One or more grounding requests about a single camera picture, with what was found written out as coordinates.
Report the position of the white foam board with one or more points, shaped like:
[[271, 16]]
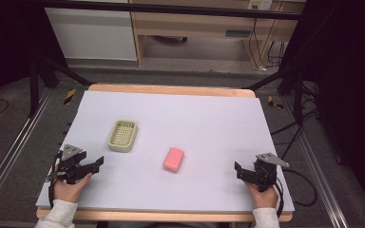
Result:
[[183, 126]]

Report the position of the aluminium floor rail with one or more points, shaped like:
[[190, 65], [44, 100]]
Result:
[[320, 177], [15, 148]]

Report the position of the black horizontal frame bar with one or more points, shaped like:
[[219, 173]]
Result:
[[171, 9]]

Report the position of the person's left hand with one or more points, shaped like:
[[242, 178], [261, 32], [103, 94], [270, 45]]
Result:
[[69, 190]]

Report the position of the white wall power outlet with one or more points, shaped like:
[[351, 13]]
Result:
[[259, 4]]

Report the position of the dark curtain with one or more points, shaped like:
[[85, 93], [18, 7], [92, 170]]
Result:
[[348, 79], [9, 38]]

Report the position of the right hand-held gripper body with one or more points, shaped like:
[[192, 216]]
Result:
[[266, 172]]

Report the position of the wooden desk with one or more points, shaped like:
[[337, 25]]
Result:
[[196, 23]]

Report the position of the black metal stand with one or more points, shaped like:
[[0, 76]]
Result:
[[297, 91], [34, 85]]

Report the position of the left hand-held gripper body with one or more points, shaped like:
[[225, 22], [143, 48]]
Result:
[[71, 164]]

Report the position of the pink soap bar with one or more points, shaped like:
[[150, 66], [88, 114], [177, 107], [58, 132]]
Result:
[[173, 160]]

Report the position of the wooden table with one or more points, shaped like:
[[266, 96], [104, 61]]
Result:
[[171, 90]]

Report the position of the person's right hand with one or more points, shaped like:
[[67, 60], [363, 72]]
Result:
[[264, 198]]

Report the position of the yellow black floor tape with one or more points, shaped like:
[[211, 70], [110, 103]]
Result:
[[70, 96], [275, 103]]

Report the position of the white cabinet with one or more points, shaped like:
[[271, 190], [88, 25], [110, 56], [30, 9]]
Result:
[[92, 34]]

